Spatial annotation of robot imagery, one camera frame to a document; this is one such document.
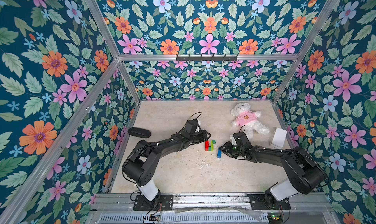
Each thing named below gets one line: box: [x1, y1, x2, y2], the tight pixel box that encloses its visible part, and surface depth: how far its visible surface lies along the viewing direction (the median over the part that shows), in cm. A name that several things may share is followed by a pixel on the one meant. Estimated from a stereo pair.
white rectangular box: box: [270, 127, 287, 150], surface depth 95 cm
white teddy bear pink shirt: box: [230, 102, 271, 139], surface depth 100 cm
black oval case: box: [127, 127, 152, 139], surface depth 100 cm
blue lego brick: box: [216, 147, 222, 159], surface depth 92 cm
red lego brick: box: [205, 140, 211, 152], surface depth 93 cm
